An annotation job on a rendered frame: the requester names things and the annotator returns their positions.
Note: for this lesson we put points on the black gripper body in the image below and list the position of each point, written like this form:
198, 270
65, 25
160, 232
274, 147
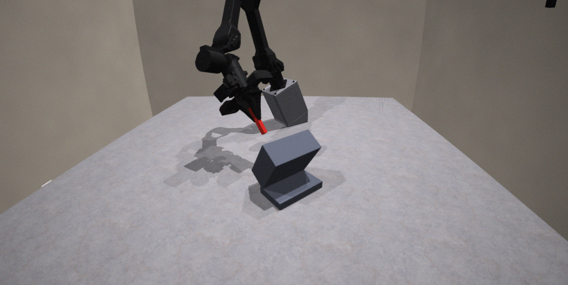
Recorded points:
250, 84

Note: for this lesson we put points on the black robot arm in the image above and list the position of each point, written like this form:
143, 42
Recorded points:
227, 38

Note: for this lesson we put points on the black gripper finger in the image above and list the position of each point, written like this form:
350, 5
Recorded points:
253, 98
244, 107

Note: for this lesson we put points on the red rectangular block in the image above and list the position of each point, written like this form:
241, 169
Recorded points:
259, 123

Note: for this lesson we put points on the blue-grey sloped panel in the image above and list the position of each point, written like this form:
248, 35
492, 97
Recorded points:
279, 169

